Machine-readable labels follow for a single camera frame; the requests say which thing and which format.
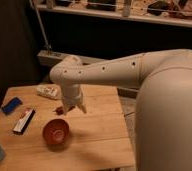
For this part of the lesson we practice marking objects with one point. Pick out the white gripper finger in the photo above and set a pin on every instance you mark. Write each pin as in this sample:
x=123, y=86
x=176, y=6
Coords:
x=82, y=107
x=65, y=110

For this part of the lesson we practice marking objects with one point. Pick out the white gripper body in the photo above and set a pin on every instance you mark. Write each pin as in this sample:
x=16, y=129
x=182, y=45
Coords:
x=72, y=95

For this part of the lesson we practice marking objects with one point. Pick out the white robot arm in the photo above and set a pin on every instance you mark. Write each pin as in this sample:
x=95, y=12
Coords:
x=163, y=111

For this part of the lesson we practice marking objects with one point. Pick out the brown wrapped snack bar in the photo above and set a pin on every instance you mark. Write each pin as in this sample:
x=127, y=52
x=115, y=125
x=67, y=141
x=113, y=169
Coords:
x=59, y=110

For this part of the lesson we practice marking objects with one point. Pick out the white tube with red label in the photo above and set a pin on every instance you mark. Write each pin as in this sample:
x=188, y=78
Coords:
x=48, y=92

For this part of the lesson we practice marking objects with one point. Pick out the orange bowl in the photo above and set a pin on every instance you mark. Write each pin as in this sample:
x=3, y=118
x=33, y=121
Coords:
x=55, y=132

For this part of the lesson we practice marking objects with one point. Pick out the wooden table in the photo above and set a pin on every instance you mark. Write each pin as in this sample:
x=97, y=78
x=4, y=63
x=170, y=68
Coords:
x=98, y=139

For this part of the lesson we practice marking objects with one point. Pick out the black and white box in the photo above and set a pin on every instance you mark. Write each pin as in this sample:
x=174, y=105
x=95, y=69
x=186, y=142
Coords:
x=23, y=121

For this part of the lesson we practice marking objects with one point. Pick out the metal pole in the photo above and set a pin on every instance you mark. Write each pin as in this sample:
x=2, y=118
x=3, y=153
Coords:
x=47, y=45

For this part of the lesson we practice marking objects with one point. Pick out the cluttered back shelf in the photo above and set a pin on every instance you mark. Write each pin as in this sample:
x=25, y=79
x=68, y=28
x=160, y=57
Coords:
x=167, y=12

